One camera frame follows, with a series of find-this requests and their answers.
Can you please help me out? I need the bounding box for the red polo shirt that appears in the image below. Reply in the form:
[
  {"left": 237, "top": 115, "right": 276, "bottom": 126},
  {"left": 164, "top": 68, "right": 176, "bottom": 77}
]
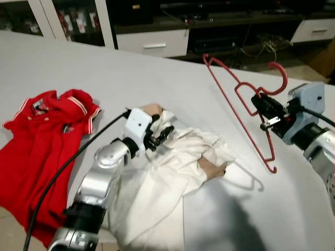
[{"left": 0, "top": 89, "right": 101, "bottom": 246}]

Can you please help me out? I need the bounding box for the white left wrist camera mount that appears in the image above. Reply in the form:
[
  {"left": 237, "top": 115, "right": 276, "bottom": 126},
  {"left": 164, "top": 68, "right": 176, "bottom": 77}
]
[{"left": 125, "top": 108, "right": 153, "bottom": 152}]

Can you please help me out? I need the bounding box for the black speaker box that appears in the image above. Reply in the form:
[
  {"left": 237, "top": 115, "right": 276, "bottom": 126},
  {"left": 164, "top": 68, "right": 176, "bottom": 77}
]
[{"left": 111, "top": 0, "right": 158, "bottom": 27}]

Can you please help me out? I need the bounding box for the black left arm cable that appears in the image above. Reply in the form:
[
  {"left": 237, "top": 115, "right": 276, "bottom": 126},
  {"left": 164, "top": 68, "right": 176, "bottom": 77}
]
[{"left": 22, "top": 109, "right": 131, "bottom": 251}]

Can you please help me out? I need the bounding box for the tangled cable bundle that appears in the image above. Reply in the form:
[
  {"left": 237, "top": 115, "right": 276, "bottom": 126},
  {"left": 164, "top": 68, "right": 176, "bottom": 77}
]
[{"left": 238, "top": 32, "right": 281, "bottom": 63}]

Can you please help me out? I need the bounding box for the dark TV stand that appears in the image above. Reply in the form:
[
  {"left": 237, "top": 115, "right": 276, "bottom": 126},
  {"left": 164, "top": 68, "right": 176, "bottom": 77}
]
[{"left": 105, "top": 0, "right": 335, "bottom": 69}]

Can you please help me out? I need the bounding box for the white glass-door cabinet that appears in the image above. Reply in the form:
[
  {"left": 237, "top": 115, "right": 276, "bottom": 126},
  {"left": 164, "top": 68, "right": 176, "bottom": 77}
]
[{"left": 0, "top": 0, "right": 116, "bottom": 49}]

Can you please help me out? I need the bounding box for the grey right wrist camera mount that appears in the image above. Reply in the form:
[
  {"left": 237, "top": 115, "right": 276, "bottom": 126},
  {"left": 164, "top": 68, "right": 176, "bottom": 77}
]
[{"left": 283, "top": 83, "right": 326, "bottom": 144}]

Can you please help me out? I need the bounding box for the red plastic hanger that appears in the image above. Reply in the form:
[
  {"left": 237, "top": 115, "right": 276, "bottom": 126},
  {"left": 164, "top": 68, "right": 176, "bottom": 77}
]
[{"left": 203, "top": 53, "right": 288, "bottom": 174}]

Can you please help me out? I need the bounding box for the white polo shirt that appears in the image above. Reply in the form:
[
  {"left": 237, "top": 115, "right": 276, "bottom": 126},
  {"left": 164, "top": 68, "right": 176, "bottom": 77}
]
[{"left": 107, "top": 107, "right": 236, "bottom": 251}]

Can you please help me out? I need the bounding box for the white drawer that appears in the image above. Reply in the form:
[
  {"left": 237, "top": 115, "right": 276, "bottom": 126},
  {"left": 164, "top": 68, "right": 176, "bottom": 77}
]
[
  {"left": 115, "top": 29, "right": 190, "bottom": 58},
  {"left": 291, "top": 18, "right": 335, "bottom": 43}
]

